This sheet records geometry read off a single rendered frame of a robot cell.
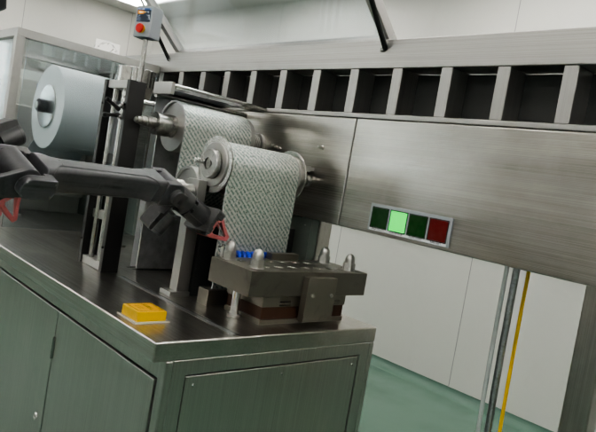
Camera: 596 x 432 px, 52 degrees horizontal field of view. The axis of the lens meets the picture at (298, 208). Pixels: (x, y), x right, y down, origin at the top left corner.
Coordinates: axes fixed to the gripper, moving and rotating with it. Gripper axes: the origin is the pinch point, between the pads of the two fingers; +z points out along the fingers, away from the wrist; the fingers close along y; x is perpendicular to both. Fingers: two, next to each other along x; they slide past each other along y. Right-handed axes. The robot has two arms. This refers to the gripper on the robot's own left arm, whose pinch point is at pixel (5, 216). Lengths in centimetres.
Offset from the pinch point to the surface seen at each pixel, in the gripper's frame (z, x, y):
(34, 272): 21.8, -5.6, 6.7
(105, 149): -0.1, -38.5, 6.7
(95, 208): 15.9, -31.0, 8.4
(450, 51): -24, -74, -83
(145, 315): 13.2, 3.2, -44.0
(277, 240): 23, -45, -45
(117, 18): 60, -438, 423
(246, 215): 12, -38, -41
